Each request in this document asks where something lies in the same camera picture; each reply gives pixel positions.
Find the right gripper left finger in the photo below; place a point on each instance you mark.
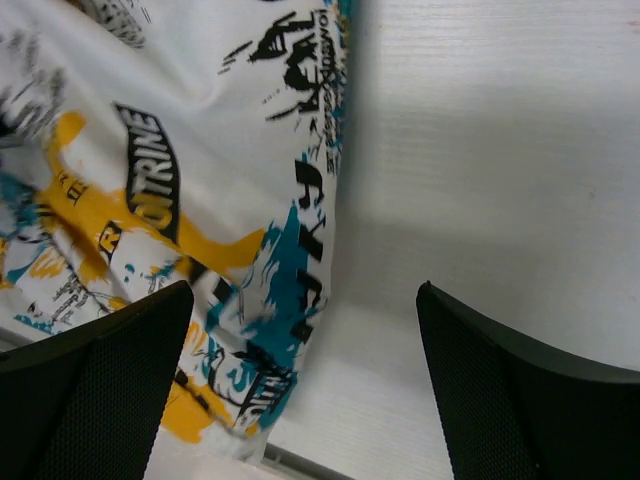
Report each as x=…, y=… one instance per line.
x=87, y=403

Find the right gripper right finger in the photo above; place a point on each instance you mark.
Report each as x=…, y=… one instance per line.
x=513, y=407

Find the colourful printed shorts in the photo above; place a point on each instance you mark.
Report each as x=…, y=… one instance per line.
x=149, y=142

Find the front aluminium rail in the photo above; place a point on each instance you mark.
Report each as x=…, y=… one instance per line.
x=294, y=466

